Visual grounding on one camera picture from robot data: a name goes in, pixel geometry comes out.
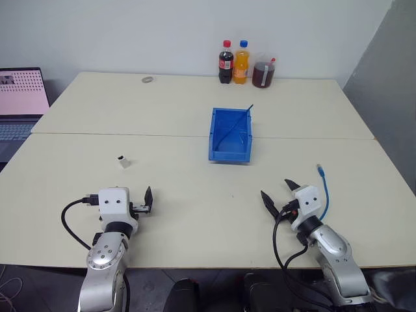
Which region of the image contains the blue plastic bin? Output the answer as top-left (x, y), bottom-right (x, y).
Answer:
top-left (207, 107), bottom-right (255, 164)

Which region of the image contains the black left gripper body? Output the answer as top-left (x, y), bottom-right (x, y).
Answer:
top-left (129, 201), bottom-right (153, 219)

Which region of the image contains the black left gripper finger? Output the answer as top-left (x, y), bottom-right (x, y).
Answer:
top-left (144, 185), bottom-right (155, 209)

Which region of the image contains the open laptop with pink screen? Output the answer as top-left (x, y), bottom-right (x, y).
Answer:
top-left (0, 67), bottom-right (51, 164)

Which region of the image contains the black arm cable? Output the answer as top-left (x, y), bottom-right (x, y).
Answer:
top-left (60, 193), bottom-right (100, 252)
top-left (272, 203), bottom-right (329, 308)

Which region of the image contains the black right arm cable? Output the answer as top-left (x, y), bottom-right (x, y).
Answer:
top-left (272, 203), bottom-right (329, 308)

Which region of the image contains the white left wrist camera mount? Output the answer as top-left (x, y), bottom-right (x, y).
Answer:
top-left (97, 187), bottom-right (139, 232)

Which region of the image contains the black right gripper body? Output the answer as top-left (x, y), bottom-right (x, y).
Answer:
top-left (280, 199), bottom-right (302, 224)

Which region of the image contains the orange soda bottle, blue cap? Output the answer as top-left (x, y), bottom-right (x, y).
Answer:
top-left (233, 40), bottom-right (252, 86)

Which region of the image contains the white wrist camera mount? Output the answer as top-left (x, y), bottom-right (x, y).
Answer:
top-left (97, 187), bottom-right (139, 232)
top-left (290, 185), bottom-right (323, 232)

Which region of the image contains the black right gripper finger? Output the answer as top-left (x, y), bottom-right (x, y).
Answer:
top-left (260, 190), bottom-right (281, 222)
top-left (284, 178), bottom-right (302, 193)

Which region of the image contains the jar of dark brown liquid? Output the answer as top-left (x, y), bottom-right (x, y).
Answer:
top-left (251, 52), bottom-right (278, 89)

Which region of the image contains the dark rounded shape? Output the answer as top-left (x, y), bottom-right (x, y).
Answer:
top-left (242, 272), bottom-right (284, 312)
top-left (162, 278), bottom-right (200, 312)

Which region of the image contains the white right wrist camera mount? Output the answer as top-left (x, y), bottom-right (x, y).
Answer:
top-left (290, 185), bottom-right (323, 232)

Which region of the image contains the black cable in bin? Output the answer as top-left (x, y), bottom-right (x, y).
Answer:
top-left (215, 103), bottom-right (255, 151)

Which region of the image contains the cola bottle with red cap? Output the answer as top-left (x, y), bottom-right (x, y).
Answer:
top-left (218, 40), bottom-right (235, 85)

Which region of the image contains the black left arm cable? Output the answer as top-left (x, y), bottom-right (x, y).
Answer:
top-left (60, 193), bottom-right (100, 252)

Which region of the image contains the blue Ethernet cable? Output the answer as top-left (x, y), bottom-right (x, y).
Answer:
top-left (316, 163), bottom-right (332, 221)

